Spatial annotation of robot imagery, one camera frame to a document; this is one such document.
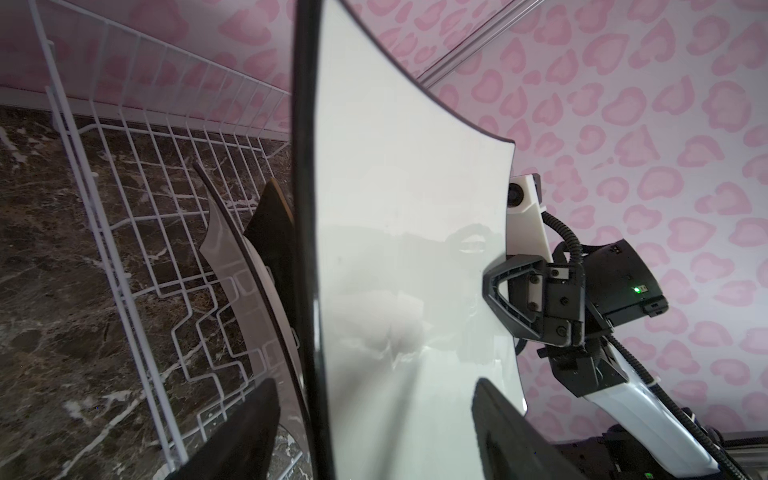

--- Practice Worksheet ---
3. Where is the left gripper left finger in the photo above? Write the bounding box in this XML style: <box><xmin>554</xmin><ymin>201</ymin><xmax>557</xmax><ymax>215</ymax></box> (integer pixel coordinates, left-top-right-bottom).
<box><xmin>170</xmin><ymin>378</ymin><xmax>281</xmax><ymax>480</ymax></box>

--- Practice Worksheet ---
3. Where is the dark brown square plate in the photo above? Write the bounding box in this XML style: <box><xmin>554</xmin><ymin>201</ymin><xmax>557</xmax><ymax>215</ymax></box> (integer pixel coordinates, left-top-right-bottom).
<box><xmin>244</xmin><ymin>179</ymin><xmax>299</xmax><ymax>331</ymax></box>

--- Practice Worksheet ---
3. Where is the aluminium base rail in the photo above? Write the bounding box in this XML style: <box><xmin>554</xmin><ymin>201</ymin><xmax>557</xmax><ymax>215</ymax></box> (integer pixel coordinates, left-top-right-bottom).
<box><xmin>724</xmin><ymin>431</ymin><xmax>767</xmax><ymax>480</ymax></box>

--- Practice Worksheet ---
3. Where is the white wire dish rack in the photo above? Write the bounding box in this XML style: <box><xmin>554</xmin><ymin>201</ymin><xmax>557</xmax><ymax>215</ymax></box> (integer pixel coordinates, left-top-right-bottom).
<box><xmin>29</xmin><ymin>1</ymin><xmax>304</xmax><ymax>479</ymax></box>

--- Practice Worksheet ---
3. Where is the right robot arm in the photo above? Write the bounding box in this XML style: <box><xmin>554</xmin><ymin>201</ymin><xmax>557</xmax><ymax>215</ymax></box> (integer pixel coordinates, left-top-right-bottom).
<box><xmin>482</xmin><ymin>239</ymin><xmax>747</xmax><ymax>479</ymax></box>

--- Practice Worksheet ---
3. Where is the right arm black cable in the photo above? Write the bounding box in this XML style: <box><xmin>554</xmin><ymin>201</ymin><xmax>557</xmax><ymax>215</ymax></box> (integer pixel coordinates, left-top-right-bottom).
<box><xmin>539</xmin><ymin>209</ymin><xmax>751</xmax><ymax>480</ymax></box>

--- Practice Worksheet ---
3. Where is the square white plate round well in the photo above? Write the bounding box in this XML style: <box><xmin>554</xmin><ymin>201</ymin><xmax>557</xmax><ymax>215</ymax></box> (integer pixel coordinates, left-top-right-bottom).
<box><xmin>194</xmin><ymin>164</ymin><xmax>310</xmax><ymax>459</ymax></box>

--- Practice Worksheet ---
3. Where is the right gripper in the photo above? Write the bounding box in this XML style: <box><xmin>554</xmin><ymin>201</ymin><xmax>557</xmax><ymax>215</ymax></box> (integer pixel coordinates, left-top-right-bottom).
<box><xmin>482</xmin><ymin>255</ymin><xmax>588</xmax><ymax>348</ymax></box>

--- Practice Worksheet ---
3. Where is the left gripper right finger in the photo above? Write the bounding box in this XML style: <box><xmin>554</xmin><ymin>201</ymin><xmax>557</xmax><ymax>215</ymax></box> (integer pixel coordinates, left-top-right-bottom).
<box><xmin>471</xmin><ymin>378</ymin><xmax>584</xmax><ymax>480</ymax></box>

